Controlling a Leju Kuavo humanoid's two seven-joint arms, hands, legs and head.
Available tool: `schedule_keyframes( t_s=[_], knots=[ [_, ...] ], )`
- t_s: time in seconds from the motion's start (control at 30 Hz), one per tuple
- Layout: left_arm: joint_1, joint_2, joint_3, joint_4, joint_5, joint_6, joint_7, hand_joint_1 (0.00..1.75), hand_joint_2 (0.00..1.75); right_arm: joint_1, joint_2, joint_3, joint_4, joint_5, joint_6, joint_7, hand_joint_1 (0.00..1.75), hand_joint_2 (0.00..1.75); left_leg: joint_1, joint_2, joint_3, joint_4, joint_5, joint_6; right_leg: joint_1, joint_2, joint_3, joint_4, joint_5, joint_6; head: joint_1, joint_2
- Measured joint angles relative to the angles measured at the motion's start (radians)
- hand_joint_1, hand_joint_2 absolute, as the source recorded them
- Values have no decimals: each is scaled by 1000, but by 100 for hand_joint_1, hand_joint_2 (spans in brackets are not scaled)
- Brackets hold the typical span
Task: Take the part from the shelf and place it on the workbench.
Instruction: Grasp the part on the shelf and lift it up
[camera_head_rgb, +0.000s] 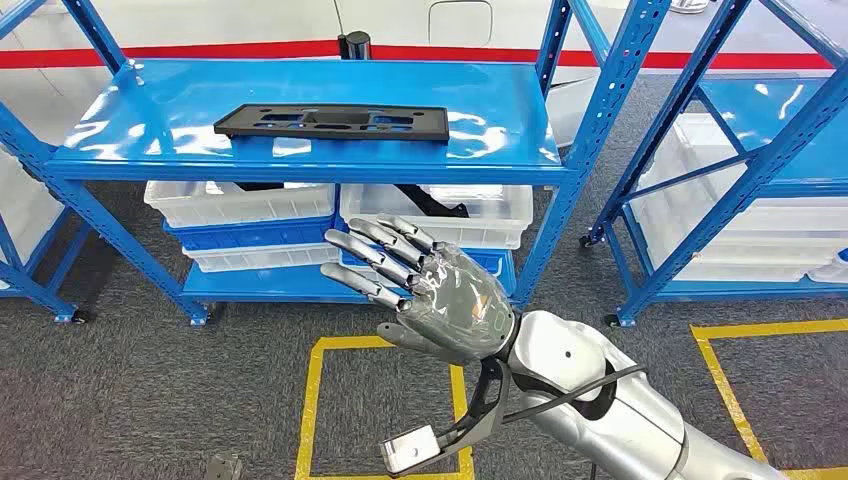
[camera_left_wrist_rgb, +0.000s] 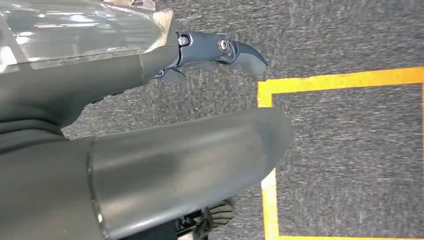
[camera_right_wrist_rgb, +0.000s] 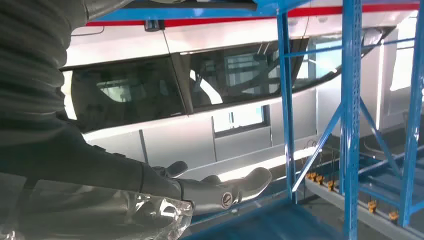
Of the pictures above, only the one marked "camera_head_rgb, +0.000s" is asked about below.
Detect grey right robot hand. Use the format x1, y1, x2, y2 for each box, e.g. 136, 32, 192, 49
320, 215, 518, 367

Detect long black plastic frame part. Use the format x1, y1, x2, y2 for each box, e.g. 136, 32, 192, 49
213, 103, 451, 144

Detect blue metal shelf rack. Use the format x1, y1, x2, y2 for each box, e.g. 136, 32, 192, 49
0, 0, 94, 326
579, 0, 848, 329
0, 0, 687, 327

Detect yellow floor tape square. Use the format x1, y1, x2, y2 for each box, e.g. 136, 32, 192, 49
294, 335, 476, 480
690, 319, 848, 480

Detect grey robot foot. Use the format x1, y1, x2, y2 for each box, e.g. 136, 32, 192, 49
203, 453, 243, 480

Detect white car body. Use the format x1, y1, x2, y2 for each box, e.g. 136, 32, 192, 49
0, 0, 848, 150

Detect red barrier belt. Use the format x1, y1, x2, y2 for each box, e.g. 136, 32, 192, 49
0, 40, 835, 72

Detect white plastic bin stack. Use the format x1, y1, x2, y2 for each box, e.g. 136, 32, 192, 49
0, 148, 68, 266

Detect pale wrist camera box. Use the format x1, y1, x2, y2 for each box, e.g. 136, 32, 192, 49
378, 425, 442, 477

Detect black barrier post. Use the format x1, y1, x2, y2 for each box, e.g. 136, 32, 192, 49
337, 31, 373, 62

